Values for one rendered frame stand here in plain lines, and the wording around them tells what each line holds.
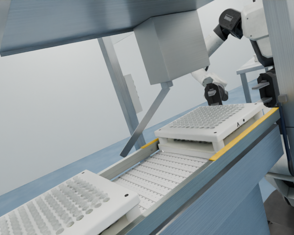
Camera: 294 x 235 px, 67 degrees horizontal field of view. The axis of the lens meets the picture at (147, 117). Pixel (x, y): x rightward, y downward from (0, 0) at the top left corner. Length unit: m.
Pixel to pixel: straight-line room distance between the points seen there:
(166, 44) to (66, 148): 3.55
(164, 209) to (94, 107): 3.77
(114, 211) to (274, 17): 0.64
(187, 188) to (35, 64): 3.77
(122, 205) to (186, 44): 0.57
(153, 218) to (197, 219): 0.12
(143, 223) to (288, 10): 0.63
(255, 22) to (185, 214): 0.92
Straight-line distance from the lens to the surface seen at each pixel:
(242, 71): 2.12
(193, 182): 0.48
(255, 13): 1.18
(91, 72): 4.17
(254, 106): 0.73
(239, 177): 0.61
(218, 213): 0.56
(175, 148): 0.68
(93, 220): 0.40
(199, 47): 0.84
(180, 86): 4.95
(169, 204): 0.44
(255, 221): 0.81
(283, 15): 0.75
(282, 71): 0.77
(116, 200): 0.42
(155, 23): 0.73
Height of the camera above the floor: 1.16
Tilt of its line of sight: 12 degrees down
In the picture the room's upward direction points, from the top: 18 degrees counter-clockwise
